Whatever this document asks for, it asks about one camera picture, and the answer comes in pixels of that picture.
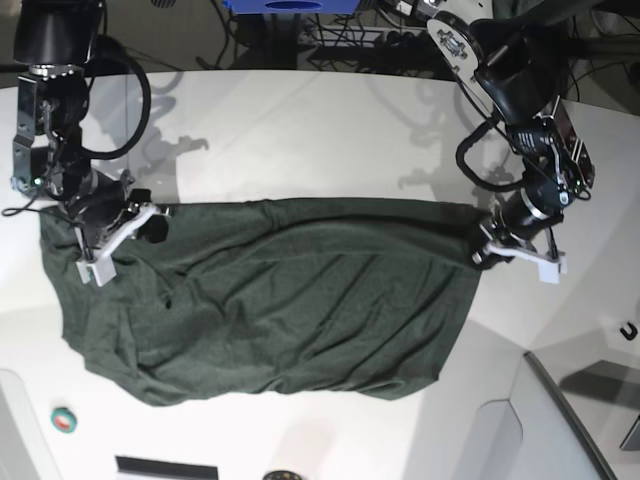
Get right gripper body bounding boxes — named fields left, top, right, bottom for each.
left=61, top=169, right=153, bottom=250

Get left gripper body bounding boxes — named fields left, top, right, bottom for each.
left=472, top=189, right=564, bottom=263

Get dark green t-shirt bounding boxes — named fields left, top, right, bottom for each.
left=40, top=198, right=485, bottom=407

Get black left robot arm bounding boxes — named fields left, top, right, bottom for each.
left=427, top=1, right=639, bottom=283

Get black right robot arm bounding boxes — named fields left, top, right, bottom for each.
left=11, top=1, right=168, bottom=286

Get black u-shaped hook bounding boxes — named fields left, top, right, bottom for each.
left=619, top=322, right=639, bottom=341

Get green red emergency button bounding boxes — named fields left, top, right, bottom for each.
left=50, top=407, right=78, bottom=434

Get white power strip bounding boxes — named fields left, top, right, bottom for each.
left=300, top=25, right=435, bottom=48

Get black round knob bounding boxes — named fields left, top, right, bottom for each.
left=263, top=470, right=303, bottom=480

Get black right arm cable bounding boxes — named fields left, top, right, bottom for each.
left=0, top=54, right=154, bottom=219

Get grey monitor frame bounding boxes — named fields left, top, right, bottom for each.
left=524, top=351, right=617, bottom=480

